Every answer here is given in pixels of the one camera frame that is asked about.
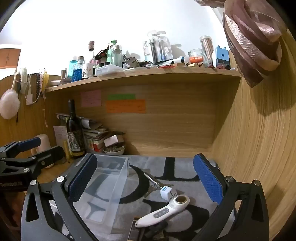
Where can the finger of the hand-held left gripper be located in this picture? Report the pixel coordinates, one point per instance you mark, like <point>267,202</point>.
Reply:
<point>49,156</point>
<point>29,142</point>

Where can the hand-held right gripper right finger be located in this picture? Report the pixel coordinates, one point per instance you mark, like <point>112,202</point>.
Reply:
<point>208,178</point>

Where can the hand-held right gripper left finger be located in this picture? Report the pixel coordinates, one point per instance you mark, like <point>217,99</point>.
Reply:
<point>83,178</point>

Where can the clear plastic storage box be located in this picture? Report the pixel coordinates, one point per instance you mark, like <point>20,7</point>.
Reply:
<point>115,176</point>

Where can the white handheld massager device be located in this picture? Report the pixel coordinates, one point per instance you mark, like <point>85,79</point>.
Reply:
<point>157,214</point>

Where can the black and gold tube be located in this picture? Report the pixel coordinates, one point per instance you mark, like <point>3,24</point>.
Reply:
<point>133,231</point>

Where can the beige cylinder cup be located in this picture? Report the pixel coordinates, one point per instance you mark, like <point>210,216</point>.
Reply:
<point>45,141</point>

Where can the white note paper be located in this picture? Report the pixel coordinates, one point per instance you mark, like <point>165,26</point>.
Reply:
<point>59,134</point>

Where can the dark wine bottle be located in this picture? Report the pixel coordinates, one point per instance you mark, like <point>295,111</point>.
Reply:
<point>74,134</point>

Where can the bowl of small trinkets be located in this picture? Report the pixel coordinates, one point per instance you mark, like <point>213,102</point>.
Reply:
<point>113,151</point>

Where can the white fluffy puff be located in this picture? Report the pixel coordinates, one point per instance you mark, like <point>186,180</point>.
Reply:
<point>9,104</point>

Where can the stack of books and magazines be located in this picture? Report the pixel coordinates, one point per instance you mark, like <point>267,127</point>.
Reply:
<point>94,136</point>

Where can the small white box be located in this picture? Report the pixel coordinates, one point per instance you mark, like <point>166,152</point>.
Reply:
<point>112,140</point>

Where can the grey mat with black letters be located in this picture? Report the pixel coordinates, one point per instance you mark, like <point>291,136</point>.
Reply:
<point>150,164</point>

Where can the small white bowl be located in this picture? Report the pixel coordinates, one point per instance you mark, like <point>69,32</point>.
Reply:
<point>55,82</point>

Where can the pink sticky note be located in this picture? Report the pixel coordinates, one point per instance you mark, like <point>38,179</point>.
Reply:
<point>91,98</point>

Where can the blue patterned glass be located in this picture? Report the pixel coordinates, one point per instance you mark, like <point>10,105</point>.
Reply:
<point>77,73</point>

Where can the brown cardboard box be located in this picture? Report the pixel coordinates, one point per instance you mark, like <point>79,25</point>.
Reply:
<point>10,58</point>

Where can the teal bottle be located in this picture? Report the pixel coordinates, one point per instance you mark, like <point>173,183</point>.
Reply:
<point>73,62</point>

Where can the white printed mug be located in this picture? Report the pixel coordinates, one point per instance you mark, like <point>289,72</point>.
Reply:
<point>87,69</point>

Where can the clear flat lidded container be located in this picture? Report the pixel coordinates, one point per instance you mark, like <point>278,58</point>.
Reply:
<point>108,70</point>

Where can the wooden shelf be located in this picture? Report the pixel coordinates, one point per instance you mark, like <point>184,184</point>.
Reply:
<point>161,72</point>

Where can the green pump bottle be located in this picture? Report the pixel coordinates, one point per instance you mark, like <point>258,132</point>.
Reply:
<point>109,53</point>

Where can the clear bottle with silver cap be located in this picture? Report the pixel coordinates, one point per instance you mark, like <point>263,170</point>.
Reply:
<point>116,56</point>

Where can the blue box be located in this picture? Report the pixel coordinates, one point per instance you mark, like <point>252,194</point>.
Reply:
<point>222,56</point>

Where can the short glass jar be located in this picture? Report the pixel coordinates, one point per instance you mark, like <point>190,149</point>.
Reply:
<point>195,53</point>

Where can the tall jar of sticks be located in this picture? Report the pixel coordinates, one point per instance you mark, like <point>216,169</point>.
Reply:
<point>207,49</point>

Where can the clear plastic packaging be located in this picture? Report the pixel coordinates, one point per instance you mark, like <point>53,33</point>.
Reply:
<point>159,47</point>

